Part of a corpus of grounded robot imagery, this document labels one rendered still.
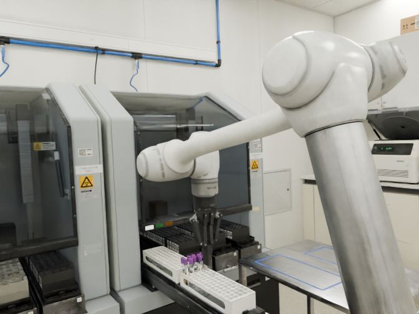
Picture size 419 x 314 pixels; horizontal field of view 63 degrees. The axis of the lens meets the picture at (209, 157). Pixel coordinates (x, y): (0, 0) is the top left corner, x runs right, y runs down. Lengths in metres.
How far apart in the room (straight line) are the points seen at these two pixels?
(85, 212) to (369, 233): 1.05
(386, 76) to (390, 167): 2.58
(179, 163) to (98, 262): 0.63
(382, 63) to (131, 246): 1.13
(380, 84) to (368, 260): 0.33
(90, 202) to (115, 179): 0.13
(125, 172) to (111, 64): 1.36
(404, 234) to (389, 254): 2.73
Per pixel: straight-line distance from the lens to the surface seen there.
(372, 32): 4.20
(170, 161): 0.96
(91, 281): 1.46
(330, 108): 0.59
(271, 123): 0.88
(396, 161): 3.27
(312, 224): 3.84
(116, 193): 1.41
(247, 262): 1.49
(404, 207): 3.30
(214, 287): 1.16
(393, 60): 0.74
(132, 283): 1.53
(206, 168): 1.08
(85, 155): 1.37
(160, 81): 2.78
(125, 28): 2.76
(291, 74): 0.56
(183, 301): 1.28
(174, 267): 1.34
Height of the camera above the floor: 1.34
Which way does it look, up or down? 3 degrees down
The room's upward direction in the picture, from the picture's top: 2 degrees counter-clockwise
